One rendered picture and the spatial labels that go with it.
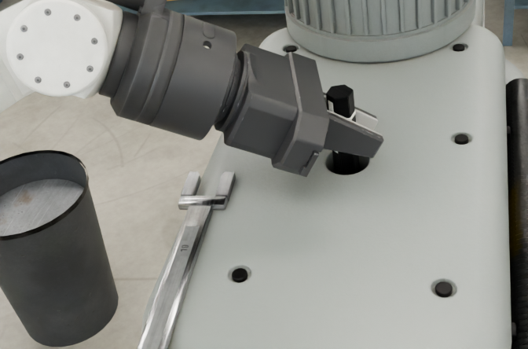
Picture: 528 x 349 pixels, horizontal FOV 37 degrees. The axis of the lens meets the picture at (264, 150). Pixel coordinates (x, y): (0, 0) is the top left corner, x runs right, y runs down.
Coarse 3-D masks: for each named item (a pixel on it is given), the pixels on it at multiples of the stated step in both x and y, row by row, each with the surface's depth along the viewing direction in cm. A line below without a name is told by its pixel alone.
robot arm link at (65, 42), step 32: (32, 0) 55; (64, 0) 51; (96, 0) 58; (128, 0) 57; (160, 0) 57; (32, 32) 51; (64, 32) 52; (96, 32) 52; (128, 32) 56; (160, 32) 56; (32, 64) 52; (64, 64) 52; (96, 64) 53; (128, 64) 55; (160, 64) 55; (64, 96) 53; (128, 96) 56; (160, 96) 56
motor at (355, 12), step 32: (288, 0) 81; (320, 0) 76; (352, 0) 74; (384, 0) 73; (416, 0) 74; (448, 0) 75; (320, 32) 78; (352, 32) 76; (384, 32) 75; (416, 32) 76; (448, 32) 77
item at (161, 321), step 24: (192, 192) 64; (216, 192) 64; (192, 216) 62; (192, 240) 60; (168, 264) 58; (192, 264) 58; (168, 288) 56; (168, 312) 54; (144, 336) 53; (168, 336) 53
